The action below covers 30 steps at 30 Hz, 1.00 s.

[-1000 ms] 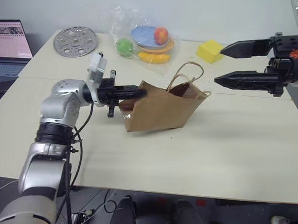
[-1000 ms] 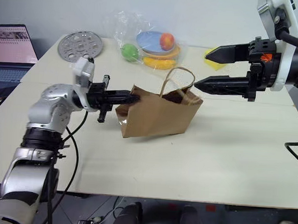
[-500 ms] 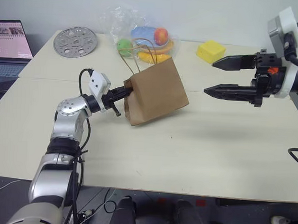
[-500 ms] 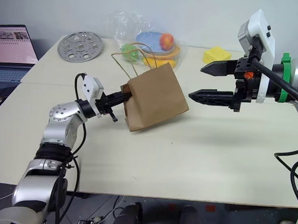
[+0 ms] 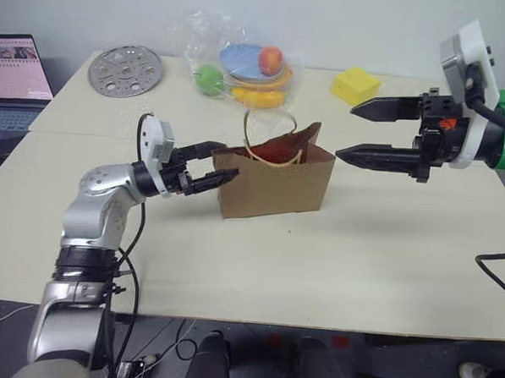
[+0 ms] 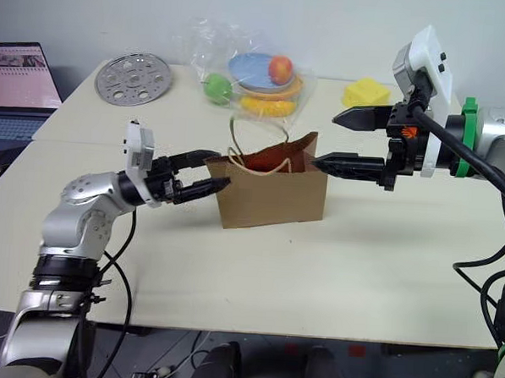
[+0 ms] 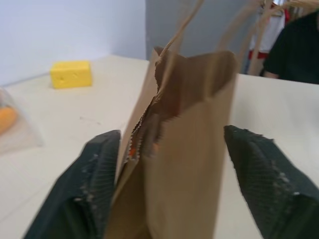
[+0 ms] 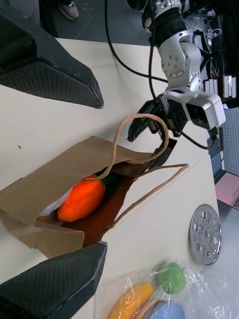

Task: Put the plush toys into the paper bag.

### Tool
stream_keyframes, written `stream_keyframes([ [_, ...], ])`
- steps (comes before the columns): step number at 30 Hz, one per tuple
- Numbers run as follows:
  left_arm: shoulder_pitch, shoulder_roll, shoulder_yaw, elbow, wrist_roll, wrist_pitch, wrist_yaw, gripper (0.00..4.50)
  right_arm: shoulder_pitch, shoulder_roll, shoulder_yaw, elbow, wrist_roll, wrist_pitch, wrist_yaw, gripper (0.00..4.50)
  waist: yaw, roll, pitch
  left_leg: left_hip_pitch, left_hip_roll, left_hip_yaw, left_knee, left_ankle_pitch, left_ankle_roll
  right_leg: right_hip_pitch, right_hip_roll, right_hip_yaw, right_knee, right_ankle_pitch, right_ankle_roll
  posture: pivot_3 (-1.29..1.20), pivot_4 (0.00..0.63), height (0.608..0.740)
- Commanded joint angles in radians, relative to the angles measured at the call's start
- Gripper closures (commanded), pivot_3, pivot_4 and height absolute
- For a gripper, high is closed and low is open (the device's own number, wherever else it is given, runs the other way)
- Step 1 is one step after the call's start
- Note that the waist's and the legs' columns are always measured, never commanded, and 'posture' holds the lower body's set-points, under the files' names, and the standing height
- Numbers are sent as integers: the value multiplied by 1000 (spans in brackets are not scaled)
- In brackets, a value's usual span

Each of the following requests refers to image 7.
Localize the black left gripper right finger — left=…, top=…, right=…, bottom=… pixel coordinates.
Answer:
left=223, top=124, right=319, bottom=239

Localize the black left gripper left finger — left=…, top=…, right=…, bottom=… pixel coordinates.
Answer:
left=23, top=129, right=122, bottom=239

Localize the brown paper bag with handles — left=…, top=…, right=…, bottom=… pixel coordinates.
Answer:
left=103, top=0, right=319, bottom=239

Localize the clear plastic bag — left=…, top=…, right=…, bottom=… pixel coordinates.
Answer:
left=0, top=87, right=45, bottom=154

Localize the yellow orange toy fruit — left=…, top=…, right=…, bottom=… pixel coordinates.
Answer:
left=0, top=106, right=18, bottom=135

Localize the yellow cheese block toy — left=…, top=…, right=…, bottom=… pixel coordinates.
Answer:
left=50, top=61, right=93, bottom=89

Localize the person in black shirt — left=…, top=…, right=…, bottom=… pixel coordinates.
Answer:
left=262, top=9, right=319, bottom=85

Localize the white and red garment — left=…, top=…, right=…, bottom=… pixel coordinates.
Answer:
left=245, top=0, right=293, bottom=75

